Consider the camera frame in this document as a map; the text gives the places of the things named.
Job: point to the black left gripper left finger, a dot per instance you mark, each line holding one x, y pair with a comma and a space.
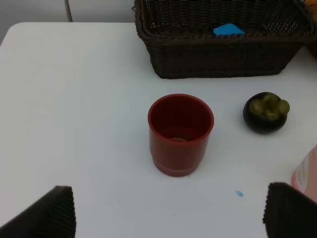
52, 216

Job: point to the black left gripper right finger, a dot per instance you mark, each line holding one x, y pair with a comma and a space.
288, 213

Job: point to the blue whiteboard eraser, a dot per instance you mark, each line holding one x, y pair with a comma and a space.
228, 29

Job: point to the pink bottle white cap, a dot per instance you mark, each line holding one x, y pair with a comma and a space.
304, 178

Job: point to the dark purple mangosteen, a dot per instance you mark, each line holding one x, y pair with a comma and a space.
265, 113

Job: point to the red plastic cup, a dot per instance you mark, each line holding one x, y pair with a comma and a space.
179, 130

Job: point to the dark brown wicker basket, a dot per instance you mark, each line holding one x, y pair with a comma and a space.
178, 35

